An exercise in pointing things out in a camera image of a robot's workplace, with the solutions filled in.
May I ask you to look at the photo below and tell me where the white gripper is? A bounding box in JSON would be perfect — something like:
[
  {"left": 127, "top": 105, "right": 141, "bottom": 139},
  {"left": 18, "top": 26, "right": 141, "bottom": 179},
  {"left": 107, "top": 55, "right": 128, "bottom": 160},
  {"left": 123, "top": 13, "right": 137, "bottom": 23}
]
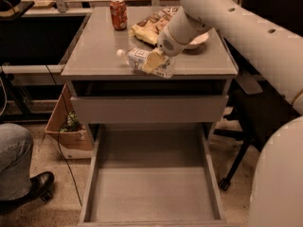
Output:
[{"left": 142, "top": 7, "right": 210, "bottom": 74}]

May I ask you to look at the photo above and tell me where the clear plastic water bottle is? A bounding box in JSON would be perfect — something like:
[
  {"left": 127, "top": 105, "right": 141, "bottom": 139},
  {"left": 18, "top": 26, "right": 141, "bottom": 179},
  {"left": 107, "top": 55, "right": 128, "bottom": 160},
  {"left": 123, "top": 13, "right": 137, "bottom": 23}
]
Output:
[{"left": 116, "top": 47, "right": 174, "bottom": 79}]

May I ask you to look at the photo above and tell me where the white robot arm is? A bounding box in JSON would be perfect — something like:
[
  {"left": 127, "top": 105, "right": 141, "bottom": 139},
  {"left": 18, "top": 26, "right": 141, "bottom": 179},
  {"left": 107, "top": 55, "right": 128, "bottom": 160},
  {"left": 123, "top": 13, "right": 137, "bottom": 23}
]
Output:
[{"left": 156, "top": 0, "right": 303, "bottom": 227}]

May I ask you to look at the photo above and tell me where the closed upper drawer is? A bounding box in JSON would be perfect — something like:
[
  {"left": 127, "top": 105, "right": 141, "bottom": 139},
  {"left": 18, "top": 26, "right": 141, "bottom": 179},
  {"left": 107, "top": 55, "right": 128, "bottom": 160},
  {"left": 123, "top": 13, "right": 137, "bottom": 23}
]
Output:
[{"left": 71, "top": 96, "right": 228, "bottom": 124}]

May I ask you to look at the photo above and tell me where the grey drawer cabinet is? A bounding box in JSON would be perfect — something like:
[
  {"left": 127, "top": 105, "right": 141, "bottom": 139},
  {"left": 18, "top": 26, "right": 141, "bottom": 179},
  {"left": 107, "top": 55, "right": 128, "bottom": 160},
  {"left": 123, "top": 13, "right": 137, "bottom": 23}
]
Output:
[{"left": 61, "top": 5, "right": 240, "bottom": 227}]

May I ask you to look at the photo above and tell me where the open middle drawer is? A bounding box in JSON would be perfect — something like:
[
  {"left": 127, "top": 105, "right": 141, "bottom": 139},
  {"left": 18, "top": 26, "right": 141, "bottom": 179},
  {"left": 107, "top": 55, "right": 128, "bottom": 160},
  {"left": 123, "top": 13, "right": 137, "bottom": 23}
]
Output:
[{"left": 79, "top": 126, "right": 228, "bottom": 227}]

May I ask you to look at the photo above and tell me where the brown chip bag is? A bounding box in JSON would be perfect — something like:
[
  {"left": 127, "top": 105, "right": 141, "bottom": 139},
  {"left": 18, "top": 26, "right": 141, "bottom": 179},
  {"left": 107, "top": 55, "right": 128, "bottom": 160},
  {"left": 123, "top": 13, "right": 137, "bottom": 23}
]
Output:
[{"left": 129, "top": 7, "right": 178, "bottom": 46}]

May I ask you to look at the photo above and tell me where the white bowl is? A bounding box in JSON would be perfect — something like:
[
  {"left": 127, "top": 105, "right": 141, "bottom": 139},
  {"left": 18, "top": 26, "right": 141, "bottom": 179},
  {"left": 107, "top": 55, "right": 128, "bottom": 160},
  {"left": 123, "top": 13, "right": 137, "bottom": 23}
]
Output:
[{"left": 187, "top": 33, "right": 209, "bottom": 50}]

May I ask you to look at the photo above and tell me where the red soda can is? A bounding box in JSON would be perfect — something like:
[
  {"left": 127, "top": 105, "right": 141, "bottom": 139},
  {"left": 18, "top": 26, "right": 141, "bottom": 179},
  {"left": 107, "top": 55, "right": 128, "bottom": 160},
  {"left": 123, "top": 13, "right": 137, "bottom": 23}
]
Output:
[{"left": 110, "top": 0, "right": 128, "bottom": 30}]

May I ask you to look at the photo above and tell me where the cardboard box with plant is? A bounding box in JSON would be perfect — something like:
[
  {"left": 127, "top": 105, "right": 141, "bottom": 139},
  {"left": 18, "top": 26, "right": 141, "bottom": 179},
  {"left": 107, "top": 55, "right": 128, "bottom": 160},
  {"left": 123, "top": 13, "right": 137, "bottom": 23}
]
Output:
[{"left": 45, "top": 85, "right": 93, "bottom": 159}]

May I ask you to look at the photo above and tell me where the black office chair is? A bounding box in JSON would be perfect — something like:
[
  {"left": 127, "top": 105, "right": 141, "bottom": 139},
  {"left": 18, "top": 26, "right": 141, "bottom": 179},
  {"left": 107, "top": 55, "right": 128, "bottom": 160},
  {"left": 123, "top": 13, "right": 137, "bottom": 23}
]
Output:
[{"left": 215, "top": 0, "right": 303, "bottom": 190}]

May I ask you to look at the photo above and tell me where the person leg in jeans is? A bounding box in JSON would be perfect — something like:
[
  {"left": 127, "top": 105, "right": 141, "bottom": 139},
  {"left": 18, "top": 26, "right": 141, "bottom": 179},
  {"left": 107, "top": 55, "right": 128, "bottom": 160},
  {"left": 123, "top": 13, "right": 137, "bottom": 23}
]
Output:
[{"left": 0, "top": 123, "right": 33, "bottom": 201}]

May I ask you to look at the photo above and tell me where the black leather shoe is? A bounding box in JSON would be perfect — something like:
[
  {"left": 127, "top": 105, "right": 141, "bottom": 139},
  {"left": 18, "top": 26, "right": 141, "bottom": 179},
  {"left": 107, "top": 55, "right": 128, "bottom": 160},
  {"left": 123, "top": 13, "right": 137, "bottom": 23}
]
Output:
[{"left": 0, "top": 171, "right": 55, "bottom": 215}]

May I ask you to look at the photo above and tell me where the black cable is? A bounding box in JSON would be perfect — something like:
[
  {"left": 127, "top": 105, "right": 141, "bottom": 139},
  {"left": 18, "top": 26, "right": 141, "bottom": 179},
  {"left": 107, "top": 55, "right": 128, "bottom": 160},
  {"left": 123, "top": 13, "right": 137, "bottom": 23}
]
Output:
[{"left": 45, "top": 63, "right": 83, "bottom": 207}]

